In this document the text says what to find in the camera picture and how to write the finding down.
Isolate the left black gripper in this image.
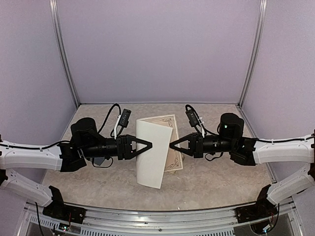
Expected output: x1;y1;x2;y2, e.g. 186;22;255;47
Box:
82;134;152;160

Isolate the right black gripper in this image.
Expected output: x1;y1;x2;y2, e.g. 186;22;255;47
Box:
170;133;235;159

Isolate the beige lined letter paper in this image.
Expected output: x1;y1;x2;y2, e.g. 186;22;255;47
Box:
136;115;183;189

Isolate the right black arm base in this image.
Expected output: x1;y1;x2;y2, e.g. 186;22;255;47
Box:
235;184;278;223

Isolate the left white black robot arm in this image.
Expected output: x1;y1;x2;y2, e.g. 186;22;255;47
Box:
0;118;153;219

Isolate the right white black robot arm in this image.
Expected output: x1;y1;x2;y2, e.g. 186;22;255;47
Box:
169;113;315;218

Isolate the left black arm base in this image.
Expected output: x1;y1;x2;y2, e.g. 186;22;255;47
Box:
42;185;86;224

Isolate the blue grey envelope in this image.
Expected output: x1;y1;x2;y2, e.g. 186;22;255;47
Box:
92;157;104;167

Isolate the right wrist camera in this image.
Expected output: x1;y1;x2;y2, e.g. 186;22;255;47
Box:
185;104;206;138

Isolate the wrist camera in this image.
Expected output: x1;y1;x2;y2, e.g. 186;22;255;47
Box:
185;104;206;138
113;109;131;138

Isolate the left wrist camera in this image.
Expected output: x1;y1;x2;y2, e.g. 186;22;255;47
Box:
113;109;131;138

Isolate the front aluminium frame rail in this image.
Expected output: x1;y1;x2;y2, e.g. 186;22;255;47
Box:
14;194;305;236

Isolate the left aluminium corner post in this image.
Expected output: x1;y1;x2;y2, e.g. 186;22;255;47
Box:
49;0;81;109

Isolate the aluminium corner post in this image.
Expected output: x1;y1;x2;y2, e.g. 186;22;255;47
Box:
238;0;268;110
49;0;81;109

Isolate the right aluminium corner post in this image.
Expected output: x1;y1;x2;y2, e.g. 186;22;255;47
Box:
238;0;268;110

